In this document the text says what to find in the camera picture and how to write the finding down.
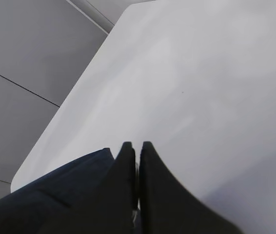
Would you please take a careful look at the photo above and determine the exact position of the dark blue lunch bag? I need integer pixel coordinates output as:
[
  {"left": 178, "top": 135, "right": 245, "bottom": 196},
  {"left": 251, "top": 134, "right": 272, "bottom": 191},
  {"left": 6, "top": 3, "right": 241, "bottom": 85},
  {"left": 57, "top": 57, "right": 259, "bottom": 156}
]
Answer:
[{"left": 0, "top": 148, "right": 114, "bottom": 234}]

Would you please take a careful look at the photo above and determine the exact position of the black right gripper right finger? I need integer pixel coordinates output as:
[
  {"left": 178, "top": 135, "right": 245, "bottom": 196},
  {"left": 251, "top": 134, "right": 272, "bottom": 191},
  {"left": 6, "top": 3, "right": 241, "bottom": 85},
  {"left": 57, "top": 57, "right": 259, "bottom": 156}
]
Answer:
[{"left": 139, "top": 142, "right": 241, "bottom": 234}]

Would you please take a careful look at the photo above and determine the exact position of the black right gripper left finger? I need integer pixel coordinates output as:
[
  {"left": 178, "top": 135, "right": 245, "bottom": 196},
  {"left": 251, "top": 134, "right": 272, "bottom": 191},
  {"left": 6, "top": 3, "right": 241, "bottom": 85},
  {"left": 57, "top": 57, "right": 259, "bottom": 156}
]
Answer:
[{"left": 72, "top": 142, "right": 138, "bottom": 234}]

